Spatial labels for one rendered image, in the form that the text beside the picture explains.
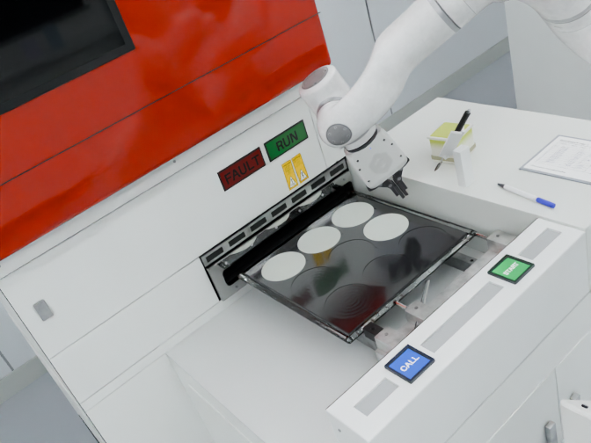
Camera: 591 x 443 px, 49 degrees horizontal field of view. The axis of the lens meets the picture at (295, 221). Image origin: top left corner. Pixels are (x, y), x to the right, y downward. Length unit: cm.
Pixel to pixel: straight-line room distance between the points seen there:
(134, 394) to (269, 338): 32
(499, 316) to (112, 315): 75
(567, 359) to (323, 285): 48
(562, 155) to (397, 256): 40
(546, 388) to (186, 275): 75
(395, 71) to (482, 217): 37
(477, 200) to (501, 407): 41
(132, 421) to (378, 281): 62
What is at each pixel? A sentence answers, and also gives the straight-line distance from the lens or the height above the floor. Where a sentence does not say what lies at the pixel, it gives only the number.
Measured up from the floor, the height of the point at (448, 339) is 96.
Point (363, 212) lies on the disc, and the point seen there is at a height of 90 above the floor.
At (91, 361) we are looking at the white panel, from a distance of 140.
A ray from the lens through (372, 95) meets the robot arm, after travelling 116.
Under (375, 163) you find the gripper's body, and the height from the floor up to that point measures 107.
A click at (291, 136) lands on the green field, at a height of 110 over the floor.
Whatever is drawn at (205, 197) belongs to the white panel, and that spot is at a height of 109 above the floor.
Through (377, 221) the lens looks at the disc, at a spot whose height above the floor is 90.
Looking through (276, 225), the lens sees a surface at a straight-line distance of 150.
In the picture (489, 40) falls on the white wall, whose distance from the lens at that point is 448.
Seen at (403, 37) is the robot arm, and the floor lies 132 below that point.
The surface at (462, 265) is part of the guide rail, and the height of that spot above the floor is 84.
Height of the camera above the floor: 170
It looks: 31 degrees down
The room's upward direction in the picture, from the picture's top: 19 degrees counter-clockwise
